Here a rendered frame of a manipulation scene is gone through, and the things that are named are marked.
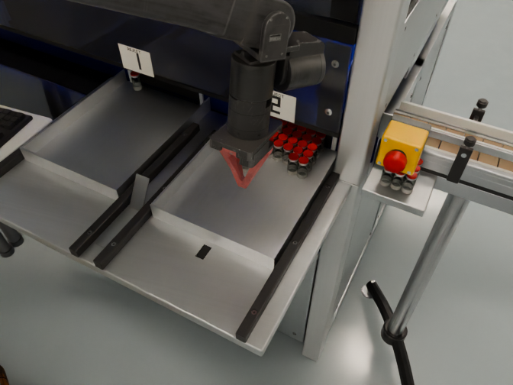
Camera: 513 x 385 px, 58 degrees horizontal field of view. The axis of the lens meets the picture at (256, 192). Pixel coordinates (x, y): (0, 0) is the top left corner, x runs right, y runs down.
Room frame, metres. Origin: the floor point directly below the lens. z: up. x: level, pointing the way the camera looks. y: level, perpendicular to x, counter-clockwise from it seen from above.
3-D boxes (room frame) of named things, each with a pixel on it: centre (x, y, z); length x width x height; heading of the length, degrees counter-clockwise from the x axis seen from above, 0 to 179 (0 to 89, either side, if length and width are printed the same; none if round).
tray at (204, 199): (0.65, 0.00, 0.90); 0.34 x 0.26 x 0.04; 152
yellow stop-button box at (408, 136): (0.64, -0.27, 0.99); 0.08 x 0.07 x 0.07; 152
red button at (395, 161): (0.60, -0.25, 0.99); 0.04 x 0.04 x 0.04; 62
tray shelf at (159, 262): (0.67, 0.19, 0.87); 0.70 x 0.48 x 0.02; 62
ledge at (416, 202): (0.67, -0.30, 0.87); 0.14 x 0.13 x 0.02; 152
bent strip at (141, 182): (0.56, 0.25, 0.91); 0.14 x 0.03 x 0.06; 152
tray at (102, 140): (0.81, 0.31, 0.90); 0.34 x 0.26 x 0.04; 152
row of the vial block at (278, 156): (0.73, -0.04, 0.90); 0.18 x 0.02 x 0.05; 62
